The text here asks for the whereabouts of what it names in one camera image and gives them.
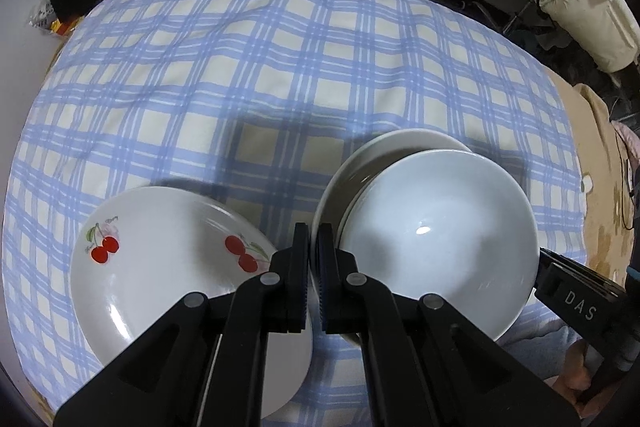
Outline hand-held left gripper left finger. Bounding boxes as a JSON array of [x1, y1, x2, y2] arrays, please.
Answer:
[[52, 222, 313, 427]]

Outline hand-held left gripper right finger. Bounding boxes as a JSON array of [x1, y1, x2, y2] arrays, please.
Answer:
[[314, 222, 581, 427]]

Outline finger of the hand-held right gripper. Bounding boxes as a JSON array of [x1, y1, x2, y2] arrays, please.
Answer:
[[535, 247, 626, 295]]

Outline large plain white bowl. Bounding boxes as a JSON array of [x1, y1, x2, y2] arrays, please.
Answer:
[[337, 149, 540, 343]]

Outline white cherry print plate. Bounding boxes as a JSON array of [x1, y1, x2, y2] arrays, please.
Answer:
[[312, 128, 475, 258], [69, 186, 315, 419]]

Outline person's right hand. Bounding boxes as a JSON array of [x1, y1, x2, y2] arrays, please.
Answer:
[[550, 339, 608, 423]]

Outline person's grey trousers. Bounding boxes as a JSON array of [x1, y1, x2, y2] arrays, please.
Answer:
[[500, 312, 591, 383]]

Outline pink cloth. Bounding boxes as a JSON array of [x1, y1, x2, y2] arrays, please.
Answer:
[[612, 119, 640, 168]]

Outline blue plaid blanket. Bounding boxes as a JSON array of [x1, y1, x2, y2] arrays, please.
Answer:
[[0, 0, 586, 413]]

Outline cream cushion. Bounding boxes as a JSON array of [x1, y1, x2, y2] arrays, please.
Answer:
[[542, 0, 640, 72]]

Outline plastic bag of snacks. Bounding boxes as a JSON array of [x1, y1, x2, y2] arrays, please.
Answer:
[[27, 0, 81, 38]]

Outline black cable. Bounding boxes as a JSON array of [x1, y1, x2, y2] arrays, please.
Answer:
[[612, 127, 638, 233]]

